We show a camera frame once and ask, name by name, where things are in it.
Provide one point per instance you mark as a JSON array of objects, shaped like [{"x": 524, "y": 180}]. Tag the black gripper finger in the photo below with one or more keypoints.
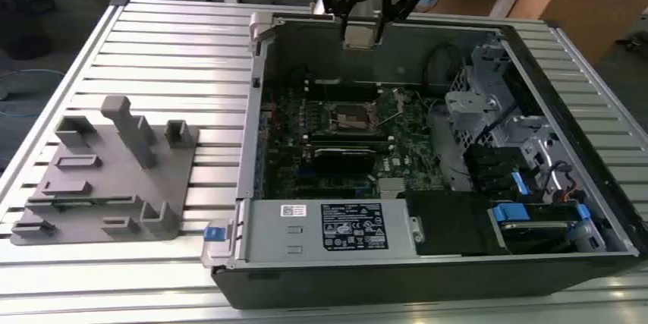
[
  {"x": 346, "y": 30},
  {"x": 382, "y": 30}
]

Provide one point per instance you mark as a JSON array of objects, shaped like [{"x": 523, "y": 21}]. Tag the metal locking lever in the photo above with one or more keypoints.
[{"x": 391, "y": 118}]

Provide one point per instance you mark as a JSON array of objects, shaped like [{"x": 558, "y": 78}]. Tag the CPU socket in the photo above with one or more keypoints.
[{"x": 350, "y": 113}]

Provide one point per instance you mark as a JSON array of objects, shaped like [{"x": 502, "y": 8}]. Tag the RAM slot white clips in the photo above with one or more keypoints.
[{"x": 350, "y": 144}]

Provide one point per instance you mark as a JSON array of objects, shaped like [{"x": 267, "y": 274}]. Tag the silver drive cage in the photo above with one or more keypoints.
[{"x": 466, "y": 102}]

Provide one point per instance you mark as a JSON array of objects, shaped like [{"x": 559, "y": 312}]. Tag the black graphics card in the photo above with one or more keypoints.
[{"x": 344, "y": 161}]

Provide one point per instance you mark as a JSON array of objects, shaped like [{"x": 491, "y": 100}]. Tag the green motherboard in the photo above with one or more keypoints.
[{"x": 420, "y": 176}]

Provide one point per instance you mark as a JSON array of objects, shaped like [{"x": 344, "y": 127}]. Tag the small silver heat sink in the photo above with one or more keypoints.
[{"x": 391, "y": 184}]

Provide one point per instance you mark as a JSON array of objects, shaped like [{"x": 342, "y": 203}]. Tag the black plastic disk bay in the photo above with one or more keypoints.
[{"x": 491, "y": 164}]

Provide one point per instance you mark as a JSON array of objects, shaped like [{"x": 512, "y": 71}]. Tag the blue disk bay tab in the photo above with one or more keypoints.
[{"x": 516, "y": 183}]

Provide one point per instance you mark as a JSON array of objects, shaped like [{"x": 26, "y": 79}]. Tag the grey parts rack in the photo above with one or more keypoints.
[{"x": 172, "y": 172}]

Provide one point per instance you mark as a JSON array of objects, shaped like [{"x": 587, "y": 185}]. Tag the blue disk carrier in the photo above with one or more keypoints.
[{"x": 508, "y": 213}]

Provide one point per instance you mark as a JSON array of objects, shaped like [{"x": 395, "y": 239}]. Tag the silver power supply unit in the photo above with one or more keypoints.
[{"x": 283, "y": 233}]

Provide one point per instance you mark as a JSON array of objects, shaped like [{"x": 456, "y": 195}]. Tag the blue case latch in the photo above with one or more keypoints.
[{"x": 212, "y": 234}]

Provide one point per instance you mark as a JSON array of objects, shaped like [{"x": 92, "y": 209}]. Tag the black waste bin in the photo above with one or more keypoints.
[{"x": 28, "y": 41}]

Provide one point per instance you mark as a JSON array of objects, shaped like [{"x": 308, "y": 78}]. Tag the black PC case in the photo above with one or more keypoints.
[{"x": 404, "y": 286}]

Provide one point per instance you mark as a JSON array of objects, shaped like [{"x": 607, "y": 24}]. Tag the green RAM stick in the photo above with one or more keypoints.
[{"x": 76, "y": 201}]

